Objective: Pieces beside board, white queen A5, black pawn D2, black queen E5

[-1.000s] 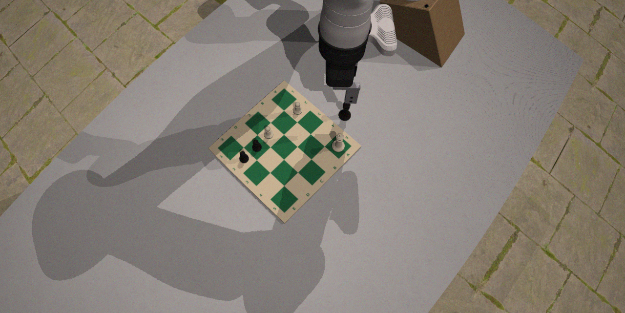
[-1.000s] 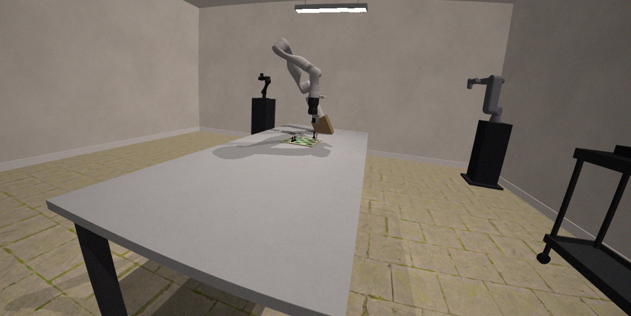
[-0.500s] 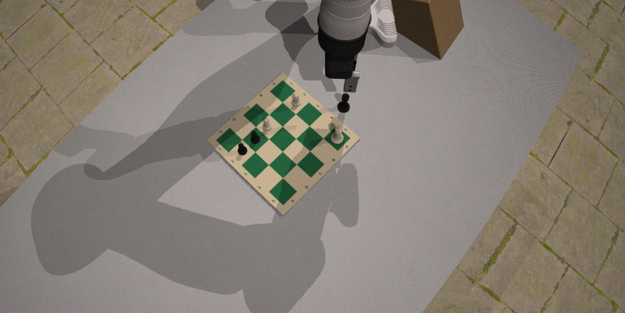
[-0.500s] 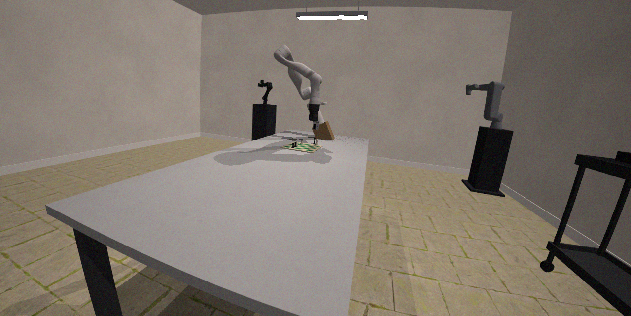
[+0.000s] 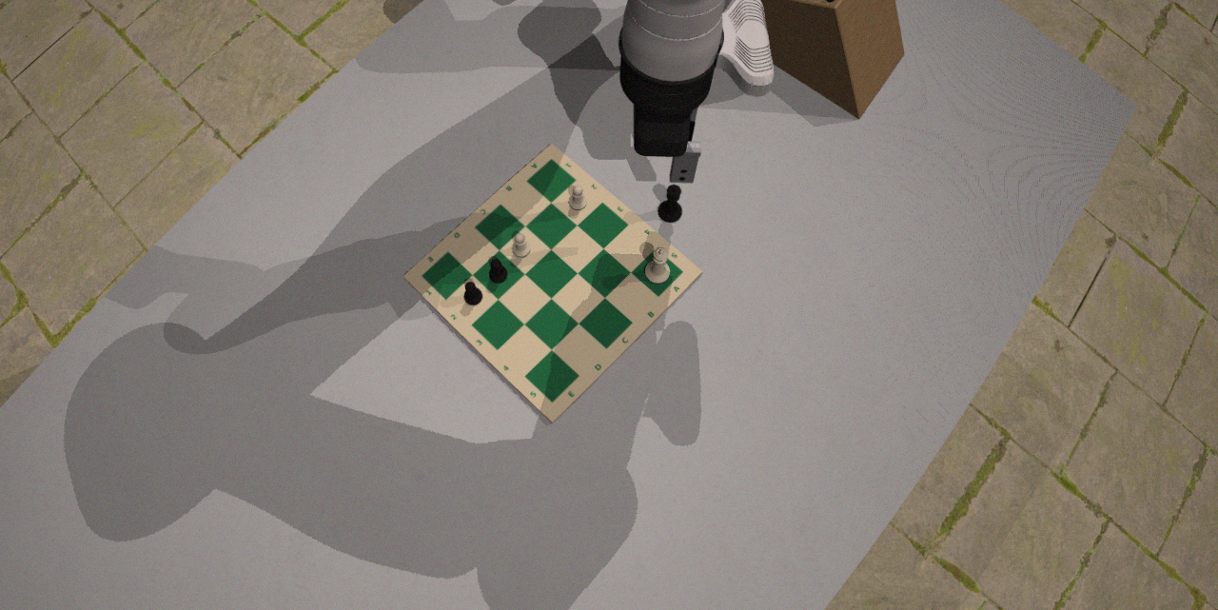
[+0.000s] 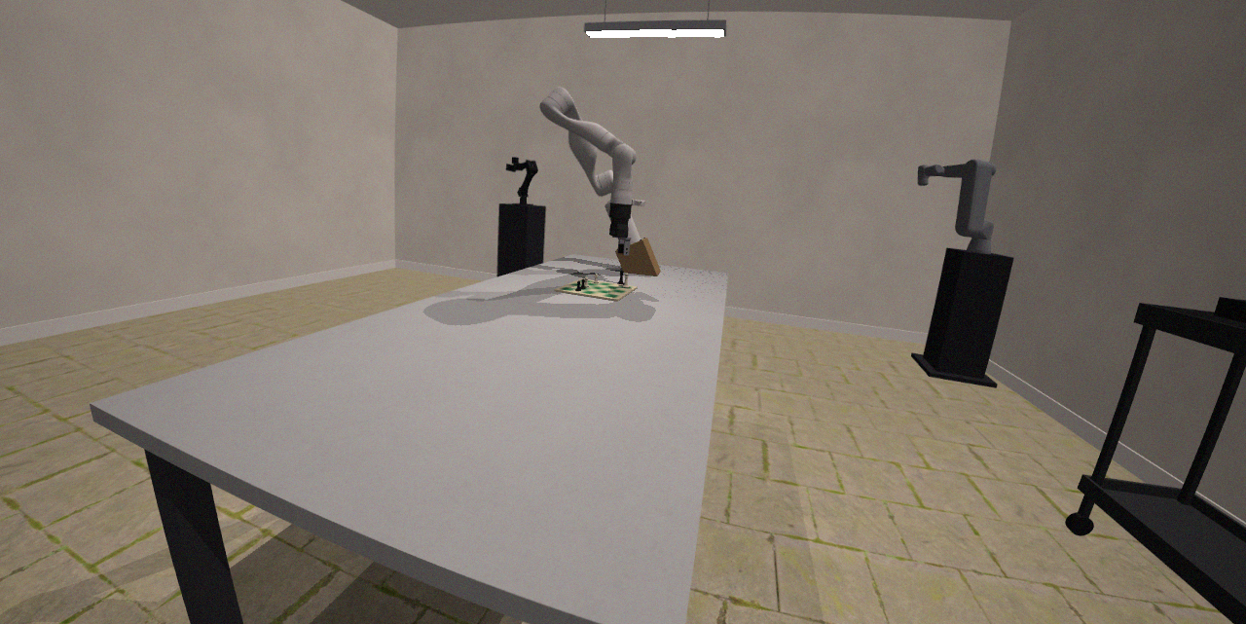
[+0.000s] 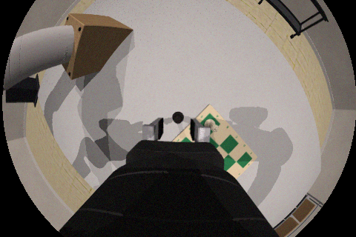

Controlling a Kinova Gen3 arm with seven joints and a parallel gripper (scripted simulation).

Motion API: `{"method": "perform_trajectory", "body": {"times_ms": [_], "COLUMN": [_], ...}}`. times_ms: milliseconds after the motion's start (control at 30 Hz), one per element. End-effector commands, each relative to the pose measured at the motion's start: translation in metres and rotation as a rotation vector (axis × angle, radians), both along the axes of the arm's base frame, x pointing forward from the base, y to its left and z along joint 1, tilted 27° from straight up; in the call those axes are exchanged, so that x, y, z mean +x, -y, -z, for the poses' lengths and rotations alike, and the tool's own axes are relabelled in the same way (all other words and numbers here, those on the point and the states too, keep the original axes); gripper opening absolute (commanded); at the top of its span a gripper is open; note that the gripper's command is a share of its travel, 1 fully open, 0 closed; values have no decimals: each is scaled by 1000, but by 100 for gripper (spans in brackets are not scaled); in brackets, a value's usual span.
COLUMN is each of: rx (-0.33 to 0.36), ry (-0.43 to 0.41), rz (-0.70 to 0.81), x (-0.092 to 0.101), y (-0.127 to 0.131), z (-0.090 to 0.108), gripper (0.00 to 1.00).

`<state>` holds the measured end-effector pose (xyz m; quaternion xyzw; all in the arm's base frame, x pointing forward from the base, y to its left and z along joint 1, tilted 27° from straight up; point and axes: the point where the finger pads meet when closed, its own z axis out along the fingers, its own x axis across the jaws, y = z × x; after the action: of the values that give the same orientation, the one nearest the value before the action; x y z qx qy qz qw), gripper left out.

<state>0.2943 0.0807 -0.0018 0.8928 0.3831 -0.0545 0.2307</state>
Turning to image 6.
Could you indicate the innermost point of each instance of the green and cream chessboard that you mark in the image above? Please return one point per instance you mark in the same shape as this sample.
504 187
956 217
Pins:
601 290

